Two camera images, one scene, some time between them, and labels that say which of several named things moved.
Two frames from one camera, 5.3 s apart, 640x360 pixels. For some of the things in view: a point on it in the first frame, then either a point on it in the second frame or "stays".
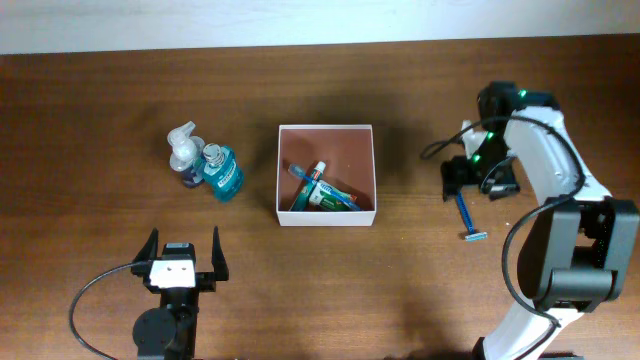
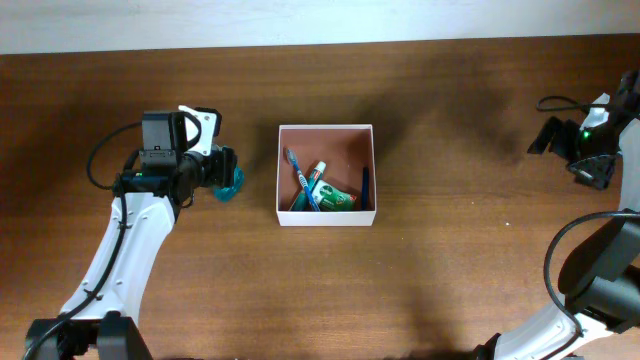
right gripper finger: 454,174 → 554,135
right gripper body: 493,151 → 598,141
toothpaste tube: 305,192 stays
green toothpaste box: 326,197 stays
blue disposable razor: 472,236 → 365,188
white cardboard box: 348,151 stays
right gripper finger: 500,182 → 595,170
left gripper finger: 149,249 → 223,162
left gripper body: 204,282 → 198,165
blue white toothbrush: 299,171 → 293,158
